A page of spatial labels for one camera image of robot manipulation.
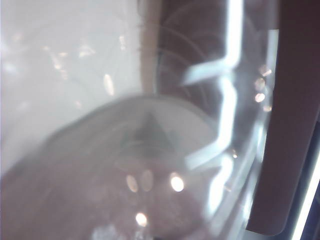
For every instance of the clear water bottle red label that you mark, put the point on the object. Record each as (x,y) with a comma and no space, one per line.
(150,140)

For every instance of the wide brown desk partition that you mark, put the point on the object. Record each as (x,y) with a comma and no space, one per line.
(295,100)

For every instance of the long white ceiling light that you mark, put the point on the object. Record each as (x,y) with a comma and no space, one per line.
(308,205)

